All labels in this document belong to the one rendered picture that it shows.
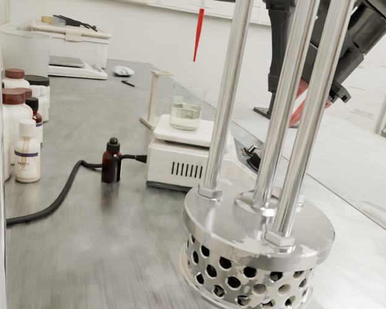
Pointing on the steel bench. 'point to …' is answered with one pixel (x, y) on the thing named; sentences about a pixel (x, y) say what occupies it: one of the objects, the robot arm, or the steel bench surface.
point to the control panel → (242, 154)
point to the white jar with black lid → (39, 83)
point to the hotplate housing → (187, 164)
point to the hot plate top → (205, 135)
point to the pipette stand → (154, 99)
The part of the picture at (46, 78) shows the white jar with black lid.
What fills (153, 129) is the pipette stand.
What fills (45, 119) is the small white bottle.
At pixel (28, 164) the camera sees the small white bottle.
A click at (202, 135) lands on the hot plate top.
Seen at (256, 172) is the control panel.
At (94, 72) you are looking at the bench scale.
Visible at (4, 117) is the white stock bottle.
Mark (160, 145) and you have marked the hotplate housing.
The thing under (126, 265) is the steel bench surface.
